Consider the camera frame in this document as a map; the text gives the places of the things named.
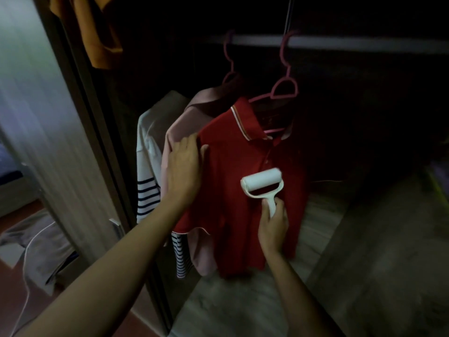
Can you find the person's left hand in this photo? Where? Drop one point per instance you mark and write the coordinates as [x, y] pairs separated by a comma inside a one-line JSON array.
[[184, 168]]

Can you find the red polo shirt white trim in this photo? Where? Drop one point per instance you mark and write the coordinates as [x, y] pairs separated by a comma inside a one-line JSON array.
[[238, 214]]

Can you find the person's left forearm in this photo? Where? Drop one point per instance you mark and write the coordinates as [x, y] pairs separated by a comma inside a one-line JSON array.
[[105, 273]]

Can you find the person's right hand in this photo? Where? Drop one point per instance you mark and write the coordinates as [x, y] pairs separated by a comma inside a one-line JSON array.
[[273, 229]]

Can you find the wooden wardrobe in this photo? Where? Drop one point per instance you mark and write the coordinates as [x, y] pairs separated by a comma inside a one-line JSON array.
[[70, 136]]

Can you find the pink shirt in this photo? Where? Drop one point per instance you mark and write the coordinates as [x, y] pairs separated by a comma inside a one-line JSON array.
[[182, 124]]

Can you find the orange shirt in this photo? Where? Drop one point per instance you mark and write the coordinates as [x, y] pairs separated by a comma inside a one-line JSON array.
[[94, 31]]

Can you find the white navy striped shirt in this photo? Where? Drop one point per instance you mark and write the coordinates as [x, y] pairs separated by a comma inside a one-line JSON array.
[[149, 171]]

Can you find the grey bedding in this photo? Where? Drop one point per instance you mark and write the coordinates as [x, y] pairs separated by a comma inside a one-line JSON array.
[[42, 249]]

